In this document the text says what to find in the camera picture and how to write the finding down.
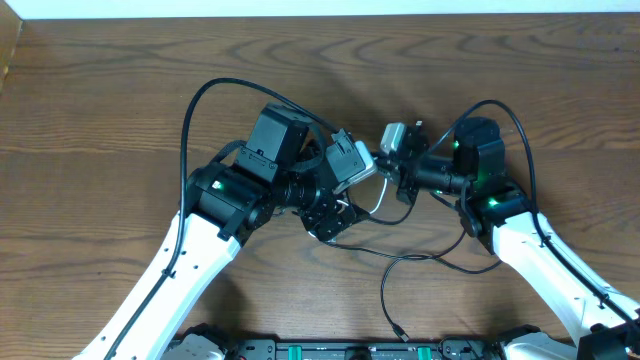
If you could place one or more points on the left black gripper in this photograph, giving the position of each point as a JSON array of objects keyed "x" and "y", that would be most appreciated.
[{"x": 324, "y": 218}]

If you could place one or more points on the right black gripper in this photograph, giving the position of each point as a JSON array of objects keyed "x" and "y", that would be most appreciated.
[{"x": 406, "y": 190}]

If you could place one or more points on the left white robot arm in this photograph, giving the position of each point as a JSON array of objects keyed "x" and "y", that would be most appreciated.
[{"x": 286, "y": 163}]

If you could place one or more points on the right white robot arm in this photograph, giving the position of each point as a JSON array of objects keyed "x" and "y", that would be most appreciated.
[{"x": 602, "y": 322}]

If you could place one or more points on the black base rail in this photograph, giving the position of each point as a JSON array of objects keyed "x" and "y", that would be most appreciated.
[{"x": 204, "y": 342}]

